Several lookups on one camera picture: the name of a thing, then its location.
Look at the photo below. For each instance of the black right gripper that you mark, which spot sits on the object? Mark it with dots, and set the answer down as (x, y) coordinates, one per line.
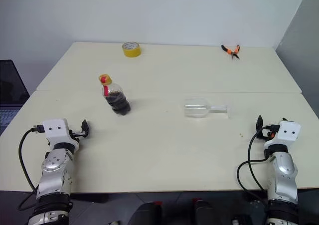
(269, 134)

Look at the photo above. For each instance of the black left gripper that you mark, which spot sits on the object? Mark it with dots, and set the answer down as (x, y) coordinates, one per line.
(73, 135)

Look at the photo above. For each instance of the small cola bottle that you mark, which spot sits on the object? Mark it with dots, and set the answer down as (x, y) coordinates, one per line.
(117, 102)

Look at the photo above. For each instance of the clear wine glass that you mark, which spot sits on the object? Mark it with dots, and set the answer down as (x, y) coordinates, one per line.
(197, 108)

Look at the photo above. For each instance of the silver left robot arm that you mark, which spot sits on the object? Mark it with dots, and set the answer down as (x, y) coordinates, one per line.
(56, 165)

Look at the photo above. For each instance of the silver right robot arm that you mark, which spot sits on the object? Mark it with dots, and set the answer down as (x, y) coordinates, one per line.
(284, 170)

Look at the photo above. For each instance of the dark laptop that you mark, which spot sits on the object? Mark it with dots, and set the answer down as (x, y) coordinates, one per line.
(10, 85)

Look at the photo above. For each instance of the yellow tape roll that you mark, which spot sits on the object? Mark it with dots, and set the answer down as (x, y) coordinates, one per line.
(132, 51)

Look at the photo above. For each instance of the dark rounded shape red tab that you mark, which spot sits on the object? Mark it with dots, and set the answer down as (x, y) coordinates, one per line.
(147, 213)
(207, 212)

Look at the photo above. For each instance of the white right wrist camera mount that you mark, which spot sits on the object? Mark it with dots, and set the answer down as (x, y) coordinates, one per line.
(289, 132)

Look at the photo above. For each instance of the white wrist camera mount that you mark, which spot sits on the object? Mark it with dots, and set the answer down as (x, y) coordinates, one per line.
(289, 132)
(56, 132)

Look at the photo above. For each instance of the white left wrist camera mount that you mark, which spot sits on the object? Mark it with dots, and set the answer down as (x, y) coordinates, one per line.
(56, 132)

